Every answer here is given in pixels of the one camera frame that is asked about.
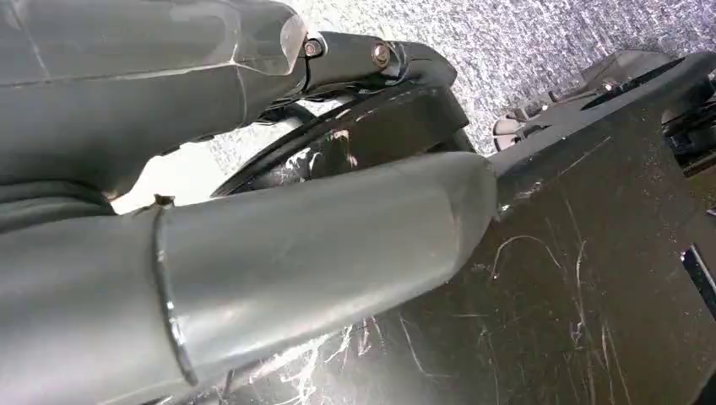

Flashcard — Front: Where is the robot's grey left hand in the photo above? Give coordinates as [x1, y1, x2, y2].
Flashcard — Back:
[0, 0, 500, 405]

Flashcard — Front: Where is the black robot leg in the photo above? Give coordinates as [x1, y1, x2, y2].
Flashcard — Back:
[211, 82, 478, 198]

